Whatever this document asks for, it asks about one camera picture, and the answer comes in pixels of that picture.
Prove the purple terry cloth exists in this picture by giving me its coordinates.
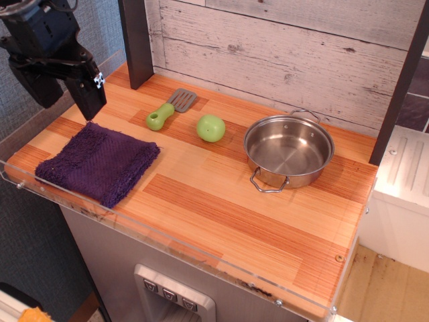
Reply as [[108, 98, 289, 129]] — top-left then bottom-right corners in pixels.
[[35, 122, 160, 209]]

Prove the green-handled grey toy spatula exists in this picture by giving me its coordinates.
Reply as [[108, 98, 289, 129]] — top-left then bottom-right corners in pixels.
[[145, 88, 197, 131]]

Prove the white toy sink unit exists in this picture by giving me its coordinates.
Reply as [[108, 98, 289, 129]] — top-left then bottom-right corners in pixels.
[[358, 126, 428, 272]]

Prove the silver ice dispenser panel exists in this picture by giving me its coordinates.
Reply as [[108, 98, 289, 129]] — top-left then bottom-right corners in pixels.
[[134, 264, 217, 321]]

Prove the dark frame post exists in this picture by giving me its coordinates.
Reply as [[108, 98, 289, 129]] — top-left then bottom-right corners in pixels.
[[369, 1, 428, 166], [118, 0, 154, 90]]

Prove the clear acrylic counter guard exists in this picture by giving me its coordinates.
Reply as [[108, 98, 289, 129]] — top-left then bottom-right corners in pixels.
[[4, 66, 377, 320]]

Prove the grey toy fridge cabinet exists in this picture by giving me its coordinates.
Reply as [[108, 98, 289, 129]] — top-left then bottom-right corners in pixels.
[[62, 207, 329, 321]]

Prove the green toy apple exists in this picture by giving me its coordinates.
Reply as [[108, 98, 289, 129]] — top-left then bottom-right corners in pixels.
[[196, 114, 226, 143]]

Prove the yellow object bottom left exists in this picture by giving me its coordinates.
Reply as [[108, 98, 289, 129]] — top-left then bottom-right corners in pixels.
[[17, 307, 52, 322]]

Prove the dark right frame post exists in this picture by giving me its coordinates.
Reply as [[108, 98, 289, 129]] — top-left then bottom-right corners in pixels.
[[369, 1, 428, 166]]

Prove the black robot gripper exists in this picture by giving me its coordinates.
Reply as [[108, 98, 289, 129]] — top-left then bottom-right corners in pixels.
[[1, 11, 107, 121]]

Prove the stainless steel pot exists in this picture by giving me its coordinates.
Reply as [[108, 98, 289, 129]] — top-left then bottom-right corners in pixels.
[[243, 109, 334, 193]]

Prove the dark left frame post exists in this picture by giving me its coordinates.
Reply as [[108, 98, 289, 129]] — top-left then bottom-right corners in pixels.
[[118, 0, 154, 90]]

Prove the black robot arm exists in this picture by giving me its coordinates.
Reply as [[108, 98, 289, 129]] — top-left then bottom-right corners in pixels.
[[1, 1, 107, 121]]

